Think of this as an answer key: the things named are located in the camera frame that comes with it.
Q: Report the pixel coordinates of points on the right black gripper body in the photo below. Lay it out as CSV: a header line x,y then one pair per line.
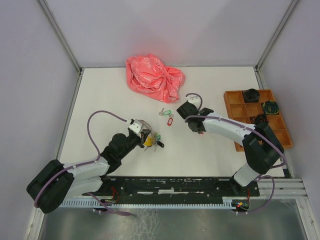
x,y
188,122

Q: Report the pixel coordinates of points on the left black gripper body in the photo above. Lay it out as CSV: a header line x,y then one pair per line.
x,y
133,141

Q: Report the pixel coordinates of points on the large metal keyring with keys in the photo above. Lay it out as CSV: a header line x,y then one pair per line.
x,y
153,141

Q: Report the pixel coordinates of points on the red tag key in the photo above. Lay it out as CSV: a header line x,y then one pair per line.
x,y
170,119

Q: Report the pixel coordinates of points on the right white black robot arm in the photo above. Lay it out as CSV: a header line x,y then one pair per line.
x,y
261,146

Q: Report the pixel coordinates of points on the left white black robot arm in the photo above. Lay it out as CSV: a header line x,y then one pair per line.
x,y
58,182

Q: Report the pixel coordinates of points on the green tag key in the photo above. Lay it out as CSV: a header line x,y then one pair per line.
x,y
164,112

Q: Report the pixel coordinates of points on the wooden compartment tray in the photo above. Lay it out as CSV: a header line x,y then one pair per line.
x,y
258,106

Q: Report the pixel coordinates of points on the black coiled item top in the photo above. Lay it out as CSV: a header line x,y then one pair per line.
x,y
251,96

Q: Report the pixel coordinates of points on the black coiled item lower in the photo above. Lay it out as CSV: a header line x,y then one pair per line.
x,y
260,121

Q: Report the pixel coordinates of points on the crumpled pink cloth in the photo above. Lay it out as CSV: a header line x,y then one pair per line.
x,y
147,75

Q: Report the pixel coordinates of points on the green black coiled item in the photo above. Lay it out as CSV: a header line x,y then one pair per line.
x,y
270,108

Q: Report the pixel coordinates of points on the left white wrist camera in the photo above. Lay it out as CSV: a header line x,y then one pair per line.
x,y
139,127

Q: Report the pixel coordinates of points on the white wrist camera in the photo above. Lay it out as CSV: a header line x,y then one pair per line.
x,y
139,127
195,100

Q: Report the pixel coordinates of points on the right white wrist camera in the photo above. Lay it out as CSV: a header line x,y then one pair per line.
x,y
195,100

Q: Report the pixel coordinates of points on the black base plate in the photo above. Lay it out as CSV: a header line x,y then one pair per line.
x,y
142,190

